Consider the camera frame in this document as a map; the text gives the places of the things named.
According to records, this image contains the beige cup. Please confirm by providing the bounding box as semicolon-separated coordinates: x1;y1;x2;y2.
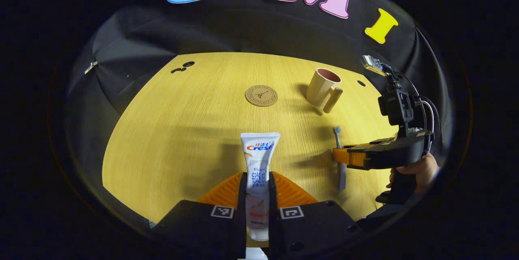
305;68;343;114

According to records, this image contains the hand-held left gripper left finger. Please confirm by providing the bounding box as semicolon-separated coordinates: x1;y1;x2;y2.
151;172;248;260

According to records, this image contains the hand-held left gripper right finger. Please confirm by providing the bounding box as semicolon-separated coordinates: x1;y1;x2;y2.
268;172;358;260

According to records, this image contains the white toothpaste tube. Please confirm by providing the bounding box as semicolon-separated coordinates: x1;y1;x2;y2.
240;132;281;260

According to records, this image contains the black backdrop cloth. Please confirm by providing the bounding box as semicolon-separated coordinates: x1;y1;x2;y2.
65;0;450;228

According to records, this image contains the round brown coaster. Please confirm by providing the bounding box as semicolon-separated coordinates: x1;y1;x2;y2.
245;85;279;107

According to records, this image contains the white toothbrush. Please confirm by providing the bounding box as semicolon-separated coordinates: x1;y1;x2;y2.
333;126;348;191

